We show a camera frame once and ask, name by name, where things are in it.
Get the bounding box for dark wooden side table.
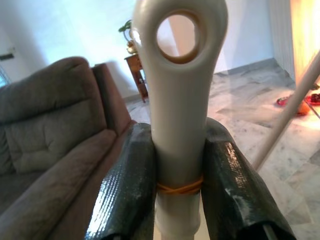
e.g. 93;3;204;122
124;53;149;103

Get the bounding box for orange rubber band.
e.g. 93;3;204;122
156;174;205;196

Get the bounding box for brown fabric sofa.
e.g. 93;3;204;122
0;56;141;240

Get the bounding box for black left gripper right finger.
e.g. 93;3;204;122
199;117;298;240

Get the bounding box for beige louvred door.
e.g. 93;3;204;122
273;0;320;85

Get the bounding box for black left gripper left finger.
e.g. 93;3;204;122
85;121;158;240

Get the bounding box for beige broom purple bristles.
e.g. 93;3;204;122
131;0;230;240

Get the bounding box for dark wall switch plate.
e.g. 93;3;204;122
0;46;16;61

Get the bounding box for beige long-handled dustpan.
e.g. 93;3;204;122
251;54;320;169

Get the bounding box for brass vase with green plant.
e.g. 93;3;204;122
118;19;141;55

